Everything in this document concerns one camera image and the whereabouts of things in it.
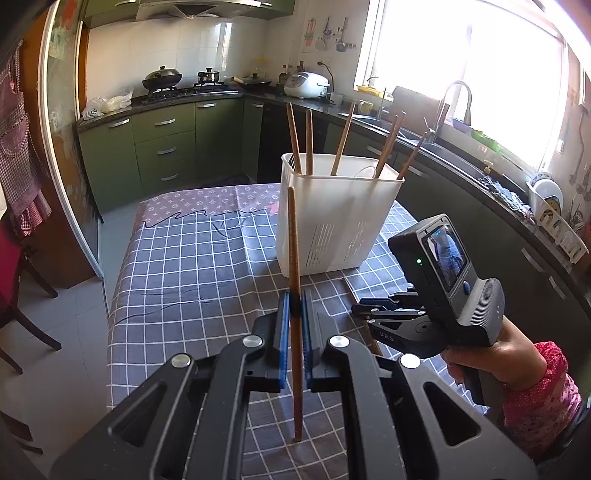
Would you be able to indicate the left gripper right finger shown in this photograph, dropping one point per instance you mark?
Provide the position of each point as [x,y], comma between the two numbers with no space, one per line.
[401,420]

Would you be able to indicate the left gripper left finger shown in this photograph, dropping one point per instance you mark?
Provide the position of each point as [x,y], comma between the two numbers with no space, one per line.
[187,420]

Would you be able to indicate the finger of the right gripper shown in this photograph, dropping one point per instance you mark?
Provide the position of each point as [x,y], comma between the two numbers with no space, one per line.
[390,316]
[400,300]

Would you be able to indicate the clear plastic spoon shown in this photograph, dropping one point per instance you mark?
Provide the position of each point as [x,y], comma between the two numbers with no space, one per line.
[367,172]

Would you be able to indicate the pink patterned forearm sleeve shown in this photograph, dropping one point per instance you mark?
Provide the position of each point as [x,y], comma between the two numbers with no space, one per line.
[536,417]

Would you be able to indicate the chrome kitchen faucet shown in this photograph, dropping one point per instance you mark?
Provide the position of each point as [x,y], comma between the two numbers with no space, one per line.
[449,107]

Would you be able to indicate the green kitchen cabinets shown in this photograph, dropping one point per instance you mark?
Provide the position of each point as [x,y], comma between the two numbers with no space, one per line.
[152,148]

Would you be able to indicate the person right hand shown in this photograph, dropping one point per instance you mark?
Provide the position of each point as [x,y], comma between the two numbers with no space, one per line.
[513,359]

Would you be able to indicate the white plastic utensil holder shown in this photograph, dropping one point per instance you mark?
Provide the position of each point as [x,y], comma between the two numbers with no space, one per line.
[339,218]

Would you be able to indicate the grey dish rag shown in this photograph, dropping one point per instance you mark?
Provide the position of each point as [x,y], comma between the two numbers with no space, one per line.
[507,197]

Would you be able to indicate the blue checked tablecloth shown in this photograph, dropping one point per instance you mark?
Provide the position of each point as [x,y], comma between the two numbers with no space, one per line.
[199,268]

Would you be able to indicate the white dish rack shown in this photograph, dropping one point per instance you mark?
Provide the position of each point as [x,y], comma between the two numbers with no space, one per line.
[546,202]

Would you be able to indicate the green plastic basket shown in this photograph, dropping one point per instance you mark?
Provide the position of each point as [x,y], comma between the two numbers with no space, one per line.
[482,138]

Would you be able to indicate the wooden cutting board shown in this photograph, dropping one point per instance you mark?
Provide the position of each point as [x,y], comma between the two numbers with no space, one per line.
[417,105]

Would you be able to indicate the wooden chair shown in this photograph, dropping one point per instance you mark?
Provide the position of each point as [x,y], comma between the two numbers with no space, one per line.
[15,265]

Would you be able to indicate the white rice cooker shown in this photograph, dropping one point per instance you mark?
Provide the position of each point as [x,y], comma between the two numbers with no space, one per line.
[306,85]

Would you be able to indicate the black frying pan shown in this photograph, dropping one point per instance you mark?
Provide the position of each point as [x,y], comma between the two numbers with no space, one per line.
[252,82]

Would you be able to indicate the small black pot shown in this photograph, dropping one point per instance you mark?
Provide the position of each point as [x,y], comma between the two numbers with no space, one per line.
[208,77]

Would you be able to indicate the black wok with lid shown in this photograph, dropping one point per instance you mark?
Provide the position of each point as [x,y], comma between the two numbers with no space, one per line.
[162,78]

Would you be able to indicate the white plastic bag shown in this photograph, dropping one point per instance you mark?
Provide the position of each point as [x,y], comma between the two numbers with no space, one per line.
[99,106]

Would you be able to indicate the steel range hood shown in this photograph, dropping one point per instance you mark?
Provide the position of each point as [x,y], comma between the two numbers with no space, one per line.
[190,9]

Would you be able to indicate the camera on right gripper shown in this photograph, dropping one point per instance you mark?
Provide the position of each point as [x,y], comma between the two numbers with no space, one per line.
[434,261]

